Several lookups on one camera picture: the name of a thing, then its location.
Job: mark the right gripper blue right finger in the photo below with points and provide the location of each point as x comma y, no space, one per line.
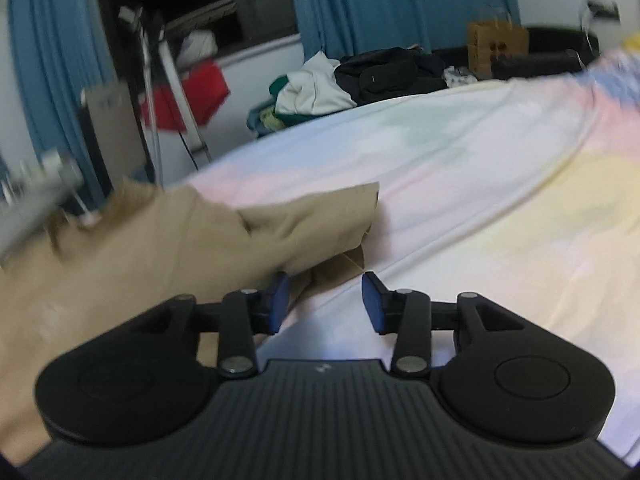
378,302

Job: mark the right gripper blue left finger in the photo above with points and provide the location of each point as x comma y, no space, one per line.
274,303

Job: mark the tan t-shirt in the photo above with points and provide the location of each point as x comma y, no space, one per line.
73,282

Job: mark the pile of clothes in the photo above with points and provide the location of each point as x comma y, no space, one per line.
324,86

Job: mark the pastel tie-dye bed cover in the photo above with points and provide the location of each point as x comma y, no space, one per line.
526,191

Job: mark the red garment on stand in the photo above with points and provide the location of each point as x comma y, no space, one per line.
206,90

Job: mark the white dressing table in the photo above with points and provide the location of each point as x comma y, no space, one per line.
27,202

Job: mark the brown paper bag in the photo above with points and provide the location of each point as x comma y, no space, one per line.
491,38

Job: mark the garment steamer stand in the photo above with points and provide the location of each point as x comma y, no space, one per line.
120,128

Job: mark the right blue curtain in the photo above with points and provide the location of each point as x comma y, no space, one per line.
348,27

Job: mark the blue curtain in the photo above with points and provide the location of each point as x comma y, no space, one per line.
59,49
348,27

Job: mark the dark window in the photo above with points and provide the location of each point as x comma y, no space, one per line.
200,0

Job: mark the black sofa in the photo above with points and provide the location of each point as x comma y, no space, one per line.
552,50

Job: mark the left blue curtain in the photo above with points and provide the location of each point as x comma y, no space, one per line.
59,49

